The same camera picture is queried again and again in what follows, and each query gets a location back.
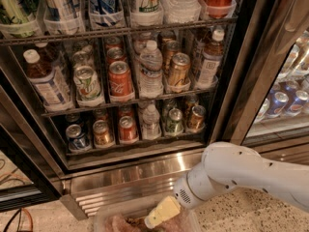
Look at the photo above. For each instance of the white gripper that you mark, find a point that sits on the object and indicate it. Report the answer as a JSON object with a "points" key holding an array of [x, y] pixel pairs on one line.
{"points": [[182, 190]]}

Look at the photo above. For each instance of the red coke can bottom shelf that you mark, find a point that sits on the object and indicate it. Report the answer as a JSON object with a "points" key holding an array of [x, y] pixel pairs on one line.
{"points": [[127, 129]]}

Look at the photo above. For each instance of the red coke can shelf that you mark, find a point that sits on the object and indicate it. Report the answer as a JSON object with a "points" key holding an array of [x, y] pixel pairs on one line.
{"points": [[127, 129], [120, 81]]}

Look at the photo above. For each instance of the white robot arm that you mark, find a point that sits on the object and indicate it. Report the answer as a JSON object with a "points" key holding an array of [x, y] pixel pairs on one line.
{"points": [[225, 167]]}

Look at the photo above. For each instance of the small water bottle bottom shelf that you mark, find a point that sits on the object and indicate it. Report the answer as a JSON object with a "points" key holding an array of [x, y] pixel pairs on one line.
{"points": [[150, 126]]}

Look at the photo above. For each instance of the green can bottom shelf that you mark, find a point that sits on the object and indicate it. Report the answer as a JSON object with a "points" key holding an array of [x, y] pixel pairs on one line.
{"points": [[174, 121]]}

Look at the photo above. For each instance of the orange can bottom shelf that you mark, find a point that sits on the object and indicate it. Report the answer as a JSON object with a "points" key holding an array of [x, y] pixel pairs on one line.
{"points": [[196, 118]]}

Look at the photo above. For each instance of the gold can bottom shelf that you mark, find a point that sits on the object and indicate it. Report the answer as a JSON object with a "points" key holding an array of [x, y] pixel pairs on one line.
{"points": [[103, 136]]}

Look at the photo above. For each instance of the gold can shelf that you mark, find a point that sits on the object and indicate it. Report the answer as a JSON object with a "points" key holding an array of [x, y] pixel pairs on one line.
{"points": [[103, 136], [177, 76]]}

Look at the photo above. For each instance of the red coke can behind bottom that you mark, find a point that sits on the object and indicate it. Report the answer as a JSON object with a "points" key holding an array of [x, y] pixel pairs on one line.
{"points": [[125, 111]]}

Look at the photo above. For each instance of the blue pepsi can bottom shelf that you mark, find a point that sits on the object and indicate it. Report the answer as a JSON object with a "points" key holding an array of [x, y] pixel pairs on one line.
{"points": [[77, 139]]}

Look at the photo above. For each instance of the water bottle middle shelf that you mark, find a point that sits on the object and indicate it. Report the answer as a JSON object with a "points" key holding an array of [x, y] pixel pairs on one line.
{"points": [[150, 71]]}

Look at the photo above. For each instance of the red coke can middle shelf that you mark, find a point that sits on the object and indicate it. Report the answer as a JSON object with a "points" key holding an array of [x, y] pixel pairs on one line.
{"points": [[120, 81]]}

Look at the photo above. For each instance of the gold can middle shelf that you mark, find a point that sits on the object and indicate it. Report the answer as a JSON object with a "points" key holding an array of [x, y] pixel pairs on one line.
{"points": [[177, 76]]}

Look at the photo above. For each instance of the glass fridge sliding door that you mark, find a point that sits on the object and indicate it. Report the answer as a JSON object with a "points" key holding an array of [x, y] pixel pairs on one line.
{"points": [[286, 22]]}

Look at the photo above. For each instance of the green white can middle shelf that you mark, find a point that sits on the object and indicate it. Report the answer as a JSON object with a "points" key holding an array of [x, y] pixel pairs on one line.
{"points": [[88, 88]]}

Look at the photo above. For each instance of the blue pepsi can right fridge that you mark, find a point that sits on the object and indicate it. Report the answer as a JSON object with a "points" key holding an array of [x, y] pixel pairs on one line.
{"points": [[278, 101]]}

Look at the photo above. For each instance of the tea bottle right middle shelf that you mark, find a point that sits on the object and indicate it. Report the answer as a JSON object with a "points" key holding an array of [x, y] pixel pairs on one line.
{"points": [[211, 59]]}

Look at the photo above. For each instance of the tea bottle shelf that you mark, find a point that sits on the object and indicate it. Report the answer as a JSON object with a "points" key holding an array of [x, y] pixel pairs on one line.
{"points": [[211, 59], [48, 82]]}

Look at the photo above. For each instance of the tea bottle left middle shelf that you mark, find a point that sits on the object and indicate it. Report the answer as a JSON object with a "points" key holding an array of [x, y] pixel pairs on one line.
{"points": [[48, 82]]}

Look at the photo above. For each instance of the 7up bottle top shelf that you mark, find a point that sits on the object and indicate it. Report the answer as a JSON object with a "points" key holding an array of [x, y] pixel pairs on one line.
{"points": [[146, 12]]}

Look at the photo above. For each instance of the clear water bottle top shelf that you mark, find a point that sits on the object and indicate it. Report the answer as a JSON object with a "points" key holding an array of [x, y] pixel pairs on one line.
{"points": [[181, 11]]}

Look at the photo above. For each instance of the red coke bottle top shelf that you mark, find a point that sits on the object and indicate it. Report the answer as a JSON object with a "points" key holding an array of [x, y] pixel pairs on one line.
{"points": [[216, 8]]}

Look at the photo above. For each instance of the blue white bottle top shelf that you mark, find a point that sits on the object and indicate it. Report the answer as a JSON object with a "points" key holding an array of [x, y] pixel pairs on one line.
{"points": [[106, 13]]}

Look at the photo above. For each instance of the green bottle top shelf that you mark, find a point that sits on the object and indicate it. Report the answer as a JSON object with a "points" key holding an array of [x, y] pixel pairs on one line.
{"points": [[18, 18]]}

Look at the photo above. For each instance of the clear plastic bin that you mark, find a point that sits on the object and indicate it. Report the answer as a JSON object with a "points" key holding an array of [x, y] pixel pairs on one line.
{"points": [[129, 216]]}

